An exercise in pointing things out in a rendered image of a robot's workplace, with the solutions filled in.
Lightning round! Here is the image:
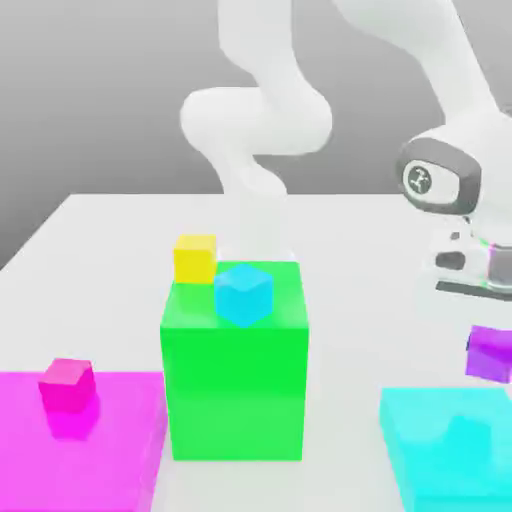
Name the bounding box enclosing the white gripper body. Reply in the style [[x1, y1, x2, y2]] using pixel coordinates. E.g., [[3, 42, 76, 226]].
[[433, 278, 512, 318]]

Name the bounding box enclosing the small purple cube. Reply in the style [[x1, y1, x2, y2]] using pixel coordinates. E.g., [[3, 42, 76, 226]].
[[464, 324, 512, 386]]

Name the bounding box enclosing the small cyan cube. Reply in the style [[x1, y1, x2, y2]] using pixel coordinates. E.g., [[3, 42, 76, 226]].
[[213, 262, 275, 329]]

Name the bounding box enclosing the small yellow cube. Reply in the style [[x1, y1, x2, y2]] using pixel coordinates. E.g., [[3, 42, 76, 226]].
[[172, 234, 219, 286]]

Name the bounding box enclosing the small pink cube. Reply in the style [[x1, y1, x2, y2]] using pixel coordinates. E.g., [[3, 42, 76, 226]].
[[37, 357, 98, 416]]

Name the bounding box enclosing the large cyan box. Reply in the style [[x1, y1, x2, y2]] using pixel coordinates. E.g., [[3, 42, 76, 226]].
[[378, 386, 512, 512]]

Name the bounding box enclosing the large green box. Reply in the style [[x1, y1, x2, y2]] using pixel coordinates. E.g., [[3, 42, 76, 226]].
[[159, 260, 310, 462]]

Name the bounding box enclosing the large magenta box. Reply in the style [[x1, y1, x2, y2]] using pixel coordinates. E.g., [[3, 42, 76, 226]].
[[0, 371, 168, 512]]

